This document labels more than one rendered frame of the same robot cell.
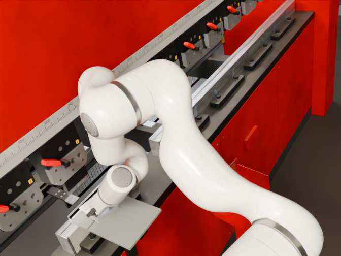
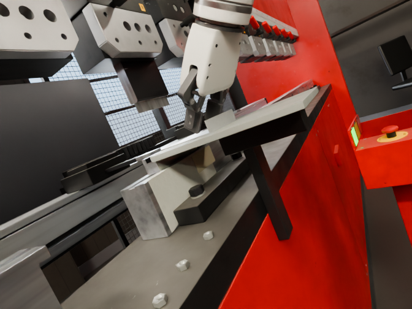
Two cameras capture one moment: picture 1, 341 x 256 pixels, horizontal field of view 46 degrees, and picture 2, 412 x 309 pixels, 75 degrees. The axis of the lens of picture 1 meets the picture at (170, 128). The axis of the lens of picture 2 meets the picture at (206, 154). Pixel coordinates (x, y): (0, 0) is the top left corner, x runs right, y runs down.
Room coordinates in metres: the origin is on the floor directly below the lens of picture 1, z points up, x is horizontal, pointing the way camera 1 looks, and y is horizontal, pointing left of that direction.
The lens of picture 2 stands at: (0.53, 0.38, 1.03)
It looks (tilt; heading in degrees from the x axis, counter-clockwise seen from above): 7 degrees down; 352
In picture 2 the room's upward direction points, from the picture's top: 23 degrees counter-clockwise
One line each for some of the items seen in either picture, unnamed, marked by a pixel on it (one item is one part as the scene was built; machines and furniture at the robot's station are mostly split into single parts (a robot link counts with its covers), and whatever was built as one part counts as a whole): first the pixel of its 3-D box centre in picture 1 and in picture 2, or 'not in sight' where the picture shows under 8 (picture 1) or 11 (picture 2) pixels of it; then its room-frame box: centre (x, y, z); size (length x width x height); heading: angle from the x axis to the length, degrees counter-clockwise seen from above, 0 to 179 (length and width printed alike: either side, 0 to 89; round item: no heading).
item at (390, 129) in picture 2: not in sight; (390, 133); (1.16, -0.20, 0.79); 0.04 x 0.04 x 0.04
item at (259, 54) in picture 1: (258, 56); not in sight; (2.11, -0.60, 0.89); 0.30 x 0.05 x 0.03; 139
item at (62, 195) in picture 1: (52, 189); (114, 163); (1.18, 0.49, 1.01); 0.26 x 0.12 x 0.05; 49
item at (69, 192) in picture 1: (74, 176); (145, 86); (1.08, 0.36, 1.13); 0.10 x 0.02 x 0.10; 139
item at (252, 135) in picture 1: (250, 137); (338, 154); (1.76, -0.43, 0.58); 0.15 x 0.02 x 0.07; 139
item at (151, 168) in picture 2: (90, 201); (179, 149); (1.10, 0.35, 0.98); 0.20 x 0.03 x 0.03; 139
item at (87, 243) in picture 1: (111, 220); (224, 180); (1.07, 0.29, 0.89); 0.30 x 0.05 x 0.03; 139
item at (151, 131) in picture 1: (121, 129); not in sight; (1.78, 0.26, 0.81); 0.64 x 0.08 x 0.14; 49
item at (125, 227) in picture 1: (116, 216); (235, 124); (0.99, 0.25, 1.00); 0.26 x 0.18 x 0.01; 49
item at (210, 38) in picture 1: (207, 26); (260, 42); (1.82, -0.28, 1.26); 0.15 x 0.09 x 0.17; 139
